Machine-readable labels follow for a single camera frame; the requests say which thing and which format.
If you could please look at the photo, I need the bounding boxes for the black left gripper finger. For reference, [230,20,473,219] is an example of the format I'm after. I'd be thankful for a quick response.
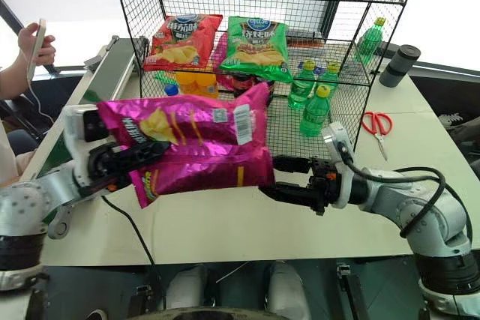
[125,141,170,171]

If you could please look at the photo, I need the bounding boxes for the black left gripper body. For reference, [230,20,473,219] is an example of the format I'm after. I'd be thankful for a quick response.
[86,142,135,193]

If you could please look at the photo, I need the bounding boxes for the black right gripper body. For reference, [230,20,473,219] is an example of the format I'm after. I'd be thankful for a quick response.
[306,157,341,217]

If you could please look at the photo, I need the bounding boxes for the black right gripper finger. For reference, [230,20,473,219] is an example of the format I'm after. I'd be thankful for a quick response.
[272,155,311,175]
[258,181,313,208]

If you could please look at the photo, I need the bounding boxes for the purple potato chip bag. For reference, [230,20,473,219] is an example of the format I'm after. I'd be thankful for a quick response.
[96,81,277,210]

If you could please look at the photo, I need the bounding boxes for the person's bare hand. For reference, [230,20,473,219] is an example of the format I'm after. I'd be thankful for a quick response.
[17,21,57,67]

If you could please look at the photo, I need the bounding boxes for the green soda bottle yellow cap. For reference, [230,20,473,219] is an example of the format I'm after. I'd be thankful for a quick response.
[287,59,317,111]
[299,85,332,138]
[355,16,388,67]
[316,61,341,93]

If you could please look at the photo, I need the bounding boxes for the white rounded robot foot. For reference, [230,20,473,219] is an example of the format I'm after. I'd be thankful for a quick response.
[166,262,208,310]
[267,259,313,320]

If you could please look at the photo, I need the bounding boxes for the dark cola bottle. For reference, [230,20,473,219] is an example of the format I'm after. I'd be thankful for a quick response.
[232,73,260,98]

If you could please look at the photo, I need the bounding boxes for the red potato chip bag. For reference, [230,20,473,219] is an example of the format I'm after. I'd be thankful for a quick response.
[143,13,224,73]

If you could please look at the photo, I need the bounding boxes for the green potato chip bag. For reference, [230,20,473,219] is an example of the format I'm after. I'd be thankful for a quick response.
[218,16,294,85]

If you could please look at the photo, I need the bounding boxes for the white smartphone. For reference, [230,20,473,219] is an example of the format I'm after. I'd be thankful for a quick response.
[25,17,48,83]

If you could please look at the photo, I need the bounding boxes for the grey cylindrical container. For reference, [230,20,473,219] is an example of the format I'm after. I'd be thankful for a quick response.
[378,43,422,89]

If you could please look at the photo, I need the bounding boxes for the black sneaker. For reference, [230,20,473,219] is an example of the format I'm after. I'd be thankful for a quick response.
[436,111,480,158]

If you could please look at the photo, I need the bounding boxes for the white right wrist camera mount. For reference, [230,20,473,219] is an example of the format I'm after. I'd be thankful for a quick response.
[321,121,356,209]

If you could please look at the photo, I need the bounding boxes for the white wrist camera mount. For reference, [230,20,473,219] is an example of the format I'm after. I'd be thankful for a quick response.
[321,121,356,209]
[61,104,113,188]

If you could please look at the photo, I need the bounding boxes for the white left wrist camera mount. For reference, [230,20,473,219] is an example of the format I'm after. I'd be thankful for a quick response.
[61,104,113,188]

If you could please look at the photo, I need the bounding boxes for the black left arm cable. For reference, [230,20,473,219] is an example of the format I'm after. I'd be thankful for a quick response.
[100,194,167,298]

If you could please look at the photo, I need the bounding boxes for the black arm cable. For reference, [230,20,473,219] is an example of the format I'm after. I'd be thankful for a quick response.
[100,194,167,298]
[343,151,474,241]

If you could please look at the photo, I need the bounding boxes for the red handled scissors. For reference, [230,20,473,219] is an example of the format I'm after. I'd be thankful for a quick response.
[360,110,394,161]

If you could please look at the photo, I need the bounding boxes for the white phone cable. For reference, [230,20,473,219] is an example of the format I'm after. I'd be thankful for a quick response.
[25,79,54,121]

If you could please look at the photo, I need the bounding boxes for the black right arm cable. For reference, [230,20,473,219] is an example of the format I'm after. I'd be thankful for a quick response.
[343,151,474,241]

